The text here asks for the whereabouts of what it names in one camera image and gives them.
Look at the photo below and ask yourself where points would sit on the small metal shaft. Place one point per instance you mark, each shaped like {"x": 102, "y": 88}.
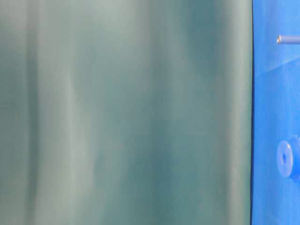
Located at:
{"x": 288, "y": 40}

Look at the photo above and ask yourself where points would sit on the small blue plastic gear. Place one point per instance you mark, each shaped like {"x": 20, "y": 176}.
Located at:
{"x": 288, "y": 158}

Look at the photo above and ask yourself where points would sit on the grey-green backdrop curtain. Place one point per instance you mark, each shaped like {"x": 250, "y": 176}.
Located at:
{"x": 125, "y": 112}

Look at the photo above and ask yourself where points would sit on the blue table mat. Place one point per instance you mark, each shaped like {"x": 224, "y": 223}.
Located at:
{"x": 276, "y": 110}

